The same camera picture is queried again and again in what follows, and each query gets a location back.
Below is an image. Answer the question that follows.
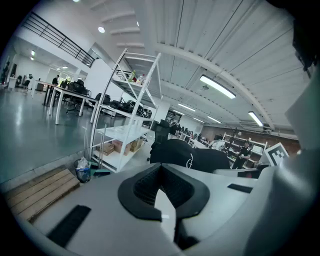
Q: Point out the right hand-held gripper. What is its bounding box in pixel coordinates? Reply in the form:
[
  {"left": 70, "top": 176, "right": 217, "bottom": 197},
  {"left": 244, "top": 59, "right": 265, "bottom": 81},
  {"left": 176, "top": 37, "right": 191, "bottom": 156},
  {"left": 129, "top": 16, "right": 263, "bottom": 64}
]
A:
[{"left": 261, "top": 142, "right": 291, "bottom": 168}]

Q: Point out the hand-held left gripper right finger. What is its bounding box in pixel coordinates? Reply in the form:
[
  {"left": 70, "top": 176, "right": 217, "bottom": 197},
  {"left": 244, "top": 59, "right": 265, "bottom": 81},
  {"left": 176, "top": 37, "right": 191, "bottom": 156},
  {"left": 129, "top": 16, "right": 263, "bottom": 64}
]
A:
[{"left": 161, "top": 162, "right": 211, "bottom": 251}]

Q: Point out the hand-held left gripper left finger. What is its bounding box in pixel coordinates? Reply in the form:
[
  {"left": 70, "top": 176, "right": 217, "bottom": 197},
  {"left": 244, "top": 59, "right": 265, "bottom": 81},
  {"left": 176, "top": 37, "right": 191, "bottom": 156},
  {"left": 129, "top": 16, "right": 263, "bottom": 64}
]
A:
[{"left": 117, "top": 162, "right": 164, "bottom": 222}]

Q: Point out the black cap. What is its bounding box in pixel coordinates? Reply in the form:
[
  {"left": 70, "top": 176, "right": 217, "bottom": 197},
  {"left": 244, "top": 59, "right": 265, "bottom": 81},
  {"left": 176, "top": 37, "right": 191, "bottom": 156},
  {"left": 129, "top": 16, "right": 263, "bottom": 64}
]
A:
[{"left": 149, "top": 138, "right": 231, "bottom": 174}]

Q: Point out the tall white metal shelf rack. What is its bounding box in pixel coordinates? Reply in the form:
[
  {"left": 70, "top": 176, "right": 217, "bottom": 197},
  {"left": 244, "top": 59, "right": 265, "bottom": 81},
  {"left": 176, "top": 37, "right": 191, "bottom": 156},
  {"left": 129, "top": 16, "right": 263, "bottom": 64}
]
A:
[{"left": 89, "top": 48, "right": 163, "bottom": 174}]

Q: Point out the green dustpan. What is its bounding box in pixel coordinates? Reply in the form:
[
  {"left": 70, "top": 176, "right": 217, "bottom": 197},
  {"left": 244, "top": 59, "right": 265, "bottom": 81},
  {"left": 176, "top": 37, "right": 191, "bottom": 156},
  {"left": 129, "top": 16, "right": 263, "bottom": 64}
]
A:
[{"left": 91, "top": 161, "right": 111, "bottom": 177}]

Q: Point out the long ceiling light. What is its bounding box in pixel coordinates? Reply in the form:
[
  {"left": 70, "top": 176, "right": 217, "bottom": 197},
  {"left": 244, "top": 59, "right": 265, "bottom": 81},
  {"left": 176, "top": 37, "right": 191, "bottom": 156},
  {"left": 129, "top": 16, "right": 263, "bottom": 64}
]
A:
[
  {"left": 199, "top": 74, "right": 237, "bottom": 100},
  {"left": 247, "top": 110, "right": 264, "bottom": 127}
]

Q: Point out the pink cardboard box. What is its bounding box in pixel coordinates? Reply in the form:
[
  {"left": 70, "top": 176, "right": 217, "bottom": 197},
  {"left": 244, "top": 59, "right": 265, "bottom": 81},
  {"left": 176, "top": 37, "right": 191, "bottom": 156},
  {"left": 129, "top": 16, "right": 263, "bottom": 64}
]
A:
[{"left": 111, "top": 139, "right": 132, "bottom": 156}]

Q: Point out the mesh trash bin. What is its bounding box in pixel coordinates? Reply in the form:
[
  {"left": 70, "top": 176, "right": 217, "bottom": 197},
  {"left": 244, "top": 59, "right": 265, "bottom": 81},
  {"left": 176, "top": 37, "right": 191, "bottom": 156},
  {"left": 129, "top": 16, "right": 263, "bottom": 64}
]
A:
[{"left": 73, "top": 157, "right": 92, "bottom": 184}]

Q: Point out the brown cardboard box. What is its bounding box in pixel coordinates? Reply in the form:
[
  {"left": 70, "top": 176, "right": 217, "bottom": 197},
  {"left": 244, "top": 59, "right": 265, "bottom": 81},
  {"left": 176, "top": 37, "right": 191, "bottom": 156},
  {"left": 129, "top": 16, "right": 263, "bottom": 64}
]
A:
[
  {"left": 129, "top": 136, "right": 145, "bottom": 153},
  {"left": 95, "top": 142, "right": 115, "bottom": 157}
]

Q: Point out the black mesh-back office chair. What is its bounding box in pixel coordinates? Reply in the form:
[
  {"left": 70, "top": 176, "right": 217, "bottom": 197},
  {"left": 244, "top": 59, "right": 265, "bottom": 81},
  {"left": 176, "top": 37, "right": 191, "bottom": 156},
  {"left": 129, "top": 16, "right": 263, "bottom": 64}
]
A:
[{"left": 151, "top": 119, "right": 171, "bottom": 146}]

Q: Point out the wooden pallet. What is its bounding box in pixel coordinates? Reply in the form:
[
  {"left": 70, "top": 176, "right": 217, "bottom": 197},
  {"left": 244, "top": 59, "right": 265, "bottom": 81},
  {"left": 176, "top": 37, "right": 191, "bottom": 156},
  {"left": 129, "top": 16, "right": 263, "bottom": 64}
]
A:
[{"left": 4, "top": 166, "right": 81, "bottom": 222}]

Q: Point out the pile of black bags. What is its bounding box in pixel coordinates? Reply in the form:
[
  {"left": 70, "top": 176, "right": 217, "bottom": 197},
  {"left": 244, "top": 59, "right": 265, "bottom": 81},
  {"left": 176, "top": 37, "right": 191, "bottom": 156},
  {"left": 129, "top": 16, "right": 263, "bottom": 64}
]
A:
[{"left": 95, "top": 92, "right": 153, "bottom": 119}]

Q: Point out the black balcony railing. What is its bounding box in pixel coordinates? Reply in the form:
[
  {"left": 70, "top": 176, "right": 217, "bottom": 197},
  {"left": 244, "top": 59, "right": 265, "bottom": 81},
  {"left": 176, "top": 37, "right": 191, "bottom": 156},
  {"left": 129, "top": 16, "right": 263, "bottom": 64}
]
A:
[{"left": 21, "top": 11, "right": 96, "bottom": 68}]

